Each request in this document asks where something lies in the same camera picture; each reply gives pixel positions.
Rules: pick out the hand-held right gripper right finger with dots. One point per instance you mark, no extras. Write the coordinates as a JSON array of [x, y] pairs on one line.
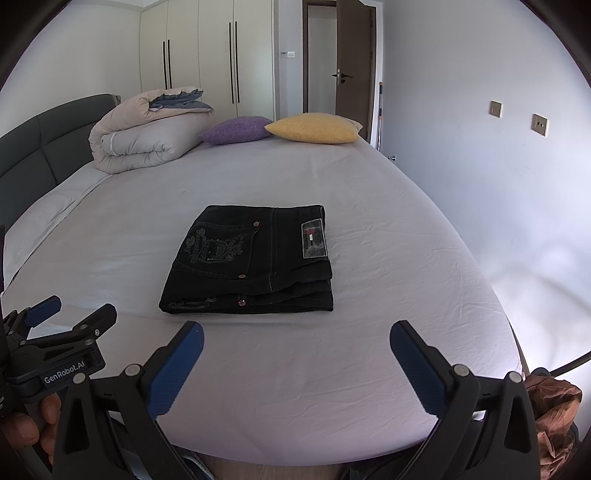
[[415, 364]]

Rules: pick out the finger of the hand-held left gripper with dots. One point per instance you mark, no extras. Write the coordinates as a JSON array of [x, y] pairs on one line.
[[44, 309], [99, 318]]

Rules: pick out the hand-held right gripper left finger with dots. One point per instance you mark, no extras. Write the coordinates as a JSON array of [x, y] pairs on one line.
[[180, 364]]

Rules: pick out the black denim pants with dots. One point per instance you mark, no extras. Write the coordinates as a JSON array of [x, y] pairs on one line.
[[231, 267]]

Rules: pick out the person's left hand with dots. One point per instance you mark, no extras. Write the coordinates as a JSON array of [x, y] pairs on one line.
[[18, 429]]

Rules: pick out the bed with white sheet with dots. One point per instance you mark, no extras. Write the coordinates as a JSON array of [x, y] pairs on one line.
[[300, 383]]

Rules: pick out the brown crumpled cloth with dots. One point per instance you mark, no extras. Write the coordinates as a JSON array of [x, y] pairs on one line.
[[554, 406]]

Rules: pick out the grey padded headboard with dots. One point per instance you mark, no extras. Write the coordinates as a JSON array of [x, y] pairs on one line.
[[32, 152]]

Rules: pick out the folded beige duvet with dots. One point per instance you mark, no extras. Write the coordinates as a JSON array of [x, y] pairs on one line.
[[134, 134]]

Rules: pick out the purple pillow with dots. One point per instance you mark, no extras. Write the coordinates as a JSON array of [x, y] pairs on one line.
[[235, 130]]

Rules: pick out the yellow pillow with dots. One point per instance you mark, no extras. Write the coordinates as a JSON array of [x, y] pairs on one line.
[[314, 128]]

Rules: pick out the cream wardrobe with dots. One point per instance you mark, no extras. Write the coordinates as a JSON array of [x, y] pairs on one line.
[[207, 55]]

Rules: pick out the brown wooden door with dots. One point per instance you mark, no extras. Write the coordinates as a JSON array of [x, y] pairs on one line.
[[355, 46]]

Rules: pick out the square wall socket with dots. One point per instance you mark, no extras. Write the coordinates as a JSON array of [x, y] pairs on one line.
[[539, 124], [496, 109]]

